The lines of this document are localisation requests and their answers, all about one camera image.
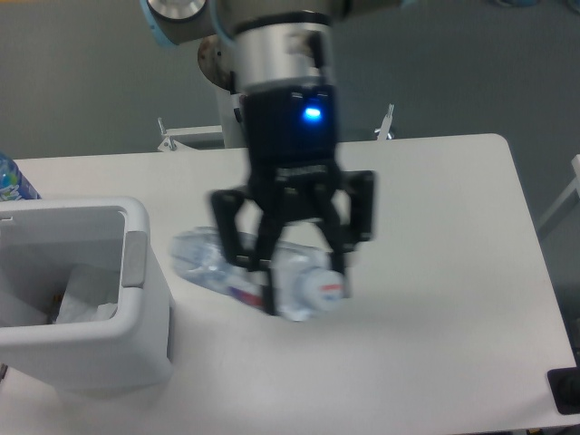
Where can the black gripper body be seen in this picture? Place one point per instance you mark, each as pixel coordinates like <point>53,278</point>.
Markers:
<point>291,135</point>

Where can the blue labelled water bottle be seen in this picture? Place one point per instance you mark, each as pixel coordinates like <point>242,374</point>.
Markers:
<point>14,185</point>

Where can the white furniture frame at right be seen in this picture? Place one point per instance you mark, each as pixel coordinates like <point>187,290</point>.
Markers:
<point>562,206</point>

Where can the crushed clear plastic bottle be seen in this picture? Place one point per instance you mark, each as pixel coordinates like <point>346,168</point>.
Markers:
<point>305,285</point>

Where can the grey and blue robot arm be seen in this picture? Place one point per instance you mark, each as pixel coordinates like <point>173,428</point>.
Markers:
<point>277,57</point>

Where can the white pedestal base frame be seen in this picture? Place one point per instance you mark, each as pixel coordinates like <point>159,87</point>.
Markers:
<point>213,137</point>

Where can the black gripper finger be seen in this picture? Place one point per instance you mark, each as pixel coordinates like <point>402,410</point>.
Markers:
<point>343,238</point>
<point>254,254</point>

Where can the black device at table edge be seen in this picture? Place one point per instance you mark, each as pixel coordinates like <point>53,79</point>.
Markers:
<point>564,385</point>

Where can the white plastic trash can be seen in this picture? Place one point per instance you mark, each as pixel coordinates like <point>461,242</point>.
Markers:
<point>41,242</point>

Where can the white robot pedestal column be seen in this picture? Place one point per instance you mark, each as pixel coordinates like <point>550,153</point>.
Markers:
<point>216,62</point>

